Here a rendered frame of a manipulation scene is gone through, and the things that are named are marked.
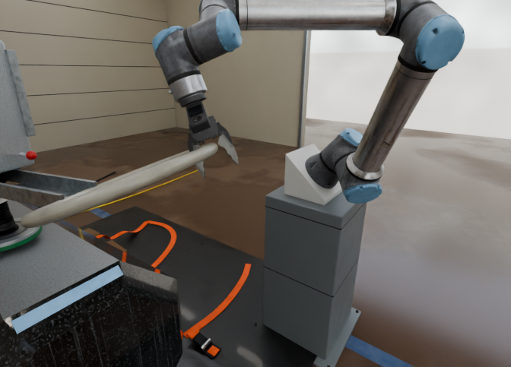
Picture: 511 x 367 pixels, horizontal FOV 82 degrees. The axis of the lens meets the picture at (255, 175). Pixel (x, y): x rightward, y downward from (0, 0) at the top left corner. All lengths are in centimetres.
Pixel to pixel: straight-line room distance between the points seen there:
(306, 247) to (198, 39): 104
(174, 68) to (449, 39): 69
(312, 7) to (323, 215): 82
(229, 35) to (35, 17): 606
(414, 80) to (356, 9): 26
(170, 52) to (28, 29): 591
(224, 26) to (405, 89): 55
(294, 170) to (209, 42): 82
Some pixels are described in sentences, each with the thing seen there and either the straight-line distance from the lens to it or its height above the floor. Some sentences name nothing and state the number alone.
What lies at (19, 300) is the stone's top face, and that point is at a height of 80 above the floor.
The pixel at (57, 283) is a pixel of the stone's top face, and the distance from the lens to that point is 116.
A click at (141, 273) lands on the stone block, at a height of 72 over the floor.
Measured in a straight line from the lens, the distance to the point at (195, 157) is 66.
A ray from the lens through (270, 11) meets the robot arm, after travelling 91.
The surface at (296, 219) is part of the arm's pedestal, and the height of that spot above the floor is 77.
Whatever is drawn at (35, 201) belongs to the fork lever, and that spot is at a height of 107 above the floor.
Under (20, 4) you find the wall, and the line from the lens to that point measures 669.
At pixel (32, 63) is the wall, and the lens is 661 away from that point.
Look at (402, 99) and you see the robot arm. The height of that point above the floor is 136.
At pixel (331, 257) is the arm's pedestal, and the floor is 63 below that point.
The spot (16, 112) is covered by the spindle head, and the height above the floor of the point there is 130.
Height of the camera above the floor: 144
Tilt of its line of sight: 20 degrees down
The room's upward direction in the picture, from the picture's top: straight up
